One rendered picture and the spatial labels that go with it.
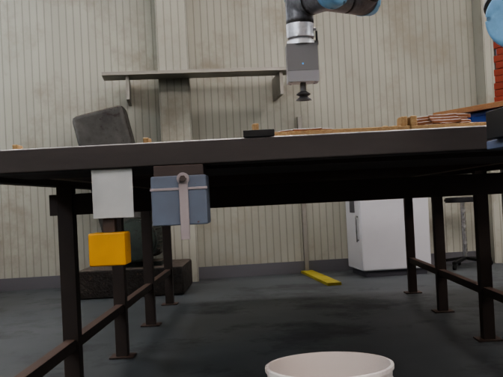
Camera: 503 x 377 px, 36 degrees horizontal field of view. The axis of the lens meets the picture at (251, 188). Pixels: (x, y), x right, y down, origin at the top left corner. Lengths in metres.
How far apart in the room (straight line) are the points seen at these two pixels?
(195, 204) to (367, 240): 5.47
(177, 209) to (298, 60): 0.54
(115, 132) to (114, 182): 5.45
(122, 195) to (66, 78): 6.13
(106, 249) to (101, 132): 5.51
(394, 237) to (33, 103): 3.73
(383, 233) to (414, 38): 2.25
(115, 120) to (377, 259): 2.74
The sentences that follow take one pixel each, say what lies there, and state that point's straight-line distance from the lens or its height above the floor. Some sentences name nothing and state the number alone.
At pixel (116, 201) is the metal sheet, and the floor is 0.77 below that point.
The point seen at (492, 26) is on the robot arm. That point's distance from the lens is 1.69.
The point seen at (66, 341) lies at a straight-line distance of 3.06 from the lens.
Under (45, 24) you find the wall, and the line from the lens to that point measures 8.16.
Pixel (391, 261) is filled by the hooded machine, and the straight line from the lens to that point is 7.37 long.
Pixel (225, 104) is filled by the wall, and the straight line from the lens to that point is 7.98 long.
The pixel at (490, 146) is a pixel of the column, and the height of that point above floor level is 0.86.
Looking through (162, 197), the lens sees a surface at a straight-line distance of 1.90.
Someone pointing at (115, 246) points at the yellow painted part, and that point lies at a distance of 1.92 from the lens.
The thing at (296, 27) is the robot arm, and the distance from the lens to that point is 2.15.
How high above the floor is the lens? 0.76
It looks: 1 degrees up
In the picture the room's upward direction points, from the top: 3 degrees counter-clockwise
